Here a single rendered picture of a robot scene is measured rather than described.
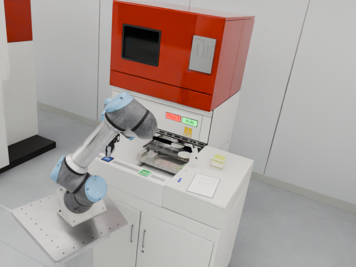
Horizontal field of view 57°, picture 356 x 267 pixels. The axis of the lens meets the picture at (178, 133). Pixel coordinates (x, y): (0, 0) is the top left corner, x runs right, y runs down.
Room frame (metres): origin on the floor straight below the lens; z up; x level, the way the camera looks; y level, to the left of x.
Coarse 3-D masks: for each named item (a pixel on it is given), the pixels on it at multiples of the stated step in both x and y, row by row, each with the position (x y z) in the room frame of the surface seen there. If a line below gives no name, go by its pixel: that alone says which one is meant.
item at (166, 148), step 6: (162, 138) 2.23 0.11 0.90; (150, 144) 2.10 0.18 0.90; (156, 144) 2.12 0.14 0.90; (162, 144) 2.13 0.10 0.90; (168, 144) 2.14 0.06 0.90; (162, 150) 2.03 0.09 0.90; (168, 150) 2.04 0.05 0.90; (174, 150) 2.05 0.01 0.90; (180, 150) 2.06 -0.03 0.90; (186, 150) 2.08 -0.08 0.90; (198, 150) 2.10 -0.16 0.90
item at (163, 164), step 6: (144, 156) 1.95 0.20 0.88; (144, 162) 1.91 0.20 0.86; (150, 162) 1.89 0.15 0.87; (156, 162) 1.89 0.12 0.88; (162, 162) 1.90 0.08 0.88; (168, 162) 1.91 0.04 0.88; (162, 168) 1.86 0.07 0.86; (168, 168) 1.84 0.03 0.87; (174, 168) 1.84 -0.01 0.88; (180, 168) 1.85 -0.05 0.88
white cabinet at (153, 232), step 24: (120, 192) 1.61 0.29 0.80; (144, 216) 1.54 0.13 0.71; (168, 216) 1.48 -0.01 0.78; (240, 216) 1.91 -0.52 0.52; (120, 240) 1.60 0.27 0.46; (144, 240) 1.53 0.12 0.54; (168, 240) 1.47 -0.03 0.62; (192, 240) 1.42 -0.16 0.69; (216, 240) 1.37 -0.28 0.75; (96, 264) 1.67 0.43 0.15; (120, 264) 1.59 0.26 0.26; (144, 264) 1.52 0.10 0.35; (168, 264) 1.46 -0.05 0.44; (192, 264) 1.41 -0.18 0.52; (216, 264) 1.45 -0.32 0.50
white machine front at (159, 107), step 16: (112, 96) 2.39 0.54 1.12; (144, 96) 2.28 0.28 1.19; (160, 112) 2.23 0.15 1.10; (176, 112) 2.18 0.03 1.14; (192, 112) 2.13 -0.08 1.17; (208, 112) 2.09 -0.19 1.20; (160, 128) 2.22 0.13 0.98; (176, 128) 2.17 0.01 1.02; (192, 128) 2.12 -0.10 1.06; (208, 128) 2.08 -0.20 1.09
